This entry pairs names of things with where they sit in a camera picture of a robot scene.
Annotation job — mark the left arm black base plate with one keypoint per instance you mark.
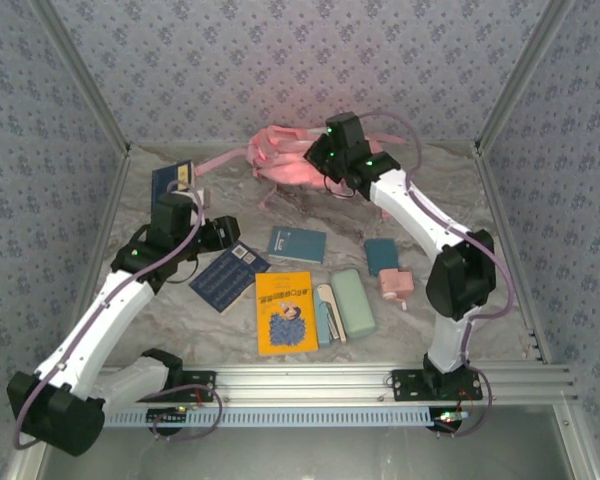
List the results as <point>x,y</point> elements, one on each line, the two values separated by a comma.
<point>200,382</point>

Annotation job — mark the aluminium mounting rail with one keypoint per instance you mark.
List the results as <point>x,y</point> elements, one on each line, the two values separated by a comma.
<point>300,382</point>

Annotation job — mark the aluminium lower frame leg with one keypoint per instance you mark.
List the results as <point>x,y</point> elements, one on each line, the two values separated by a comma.
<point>577,445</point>
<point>22,467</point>

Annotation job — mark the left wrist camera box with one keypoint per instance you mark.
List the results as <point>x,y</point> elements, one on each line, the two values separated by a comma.
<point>201,196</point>

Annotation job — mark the thick navy book yellow label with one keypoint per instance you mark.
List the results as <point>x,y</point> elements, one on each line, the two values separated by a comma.
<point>167,177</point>

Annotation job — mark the light blue stapler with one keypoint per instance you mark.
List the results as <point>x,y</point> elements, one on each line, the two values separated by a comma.
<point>324,325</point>

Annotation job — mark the black controller board with LEDs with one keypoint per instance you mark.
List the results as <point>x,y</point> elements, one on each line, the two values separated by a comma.
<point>450,419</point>
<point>167,419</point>

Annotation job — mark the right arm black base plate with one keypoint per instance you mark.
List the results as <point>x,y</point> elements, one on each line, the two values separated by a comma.
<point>405,387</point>

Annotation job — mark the mint green pencil case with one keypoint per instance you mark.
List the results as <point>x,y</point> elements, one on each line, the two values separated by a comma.
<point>352,302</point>

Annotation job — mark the grey metal panel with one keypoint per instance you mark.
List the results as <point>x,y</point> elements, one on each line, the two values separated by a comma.
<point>300,455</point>

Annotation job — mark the pink student backpack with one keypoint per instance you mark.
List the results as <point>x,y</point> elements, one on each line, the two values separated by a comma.
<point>290,170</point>

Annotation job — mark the orange book blue illustration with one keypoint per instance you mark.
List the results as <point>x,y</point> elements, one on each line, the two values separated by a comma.
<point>285,320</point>

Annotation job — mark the thin navy booklet white print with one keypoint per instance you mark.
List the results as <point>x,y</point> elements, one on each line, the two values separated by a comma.
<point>225,287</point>

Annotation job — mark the aluminium frame post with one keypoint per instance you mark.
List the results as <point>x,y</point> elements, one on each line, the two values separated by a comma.
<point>80,80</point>
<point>525,75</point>

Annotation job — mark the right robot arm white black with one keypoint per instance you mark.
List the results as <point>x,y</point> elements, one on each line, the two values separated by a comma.
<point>460,280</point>

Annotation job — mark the aluminium side rail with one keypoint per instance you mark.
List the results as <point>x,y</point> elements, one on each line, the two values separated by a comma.
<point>102,225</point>
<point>501,225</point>

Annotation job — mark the pink pencil sharpener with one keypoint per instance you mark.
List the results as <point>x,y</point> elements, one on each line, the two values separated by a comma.
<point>395,287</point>

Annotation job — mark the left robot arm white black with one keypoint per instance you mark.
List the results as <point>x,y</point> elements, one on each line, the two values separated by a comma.
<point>80,345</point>

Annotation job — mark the large teal notebook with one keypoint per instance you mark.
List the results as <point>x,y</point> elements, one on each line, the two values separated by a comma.
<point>297,245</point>

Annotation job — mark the small teal notebook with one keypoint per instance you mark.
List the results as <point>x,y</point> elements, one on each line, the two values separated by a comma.
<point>380,255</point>

